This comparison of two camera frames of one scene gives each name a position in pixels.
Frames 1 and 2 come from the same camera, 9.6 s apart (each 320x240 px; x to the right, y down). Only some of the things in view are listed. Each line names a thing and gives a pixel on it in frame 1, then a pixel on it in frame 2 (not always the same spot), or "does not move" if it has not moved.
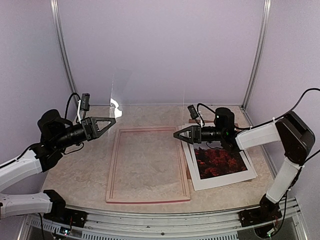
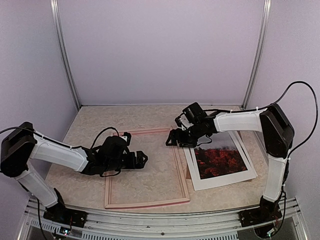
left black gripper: (88, 129) to (132, 163)
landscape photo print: (210, 165) does not move
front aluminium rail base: (114, 225) does not move
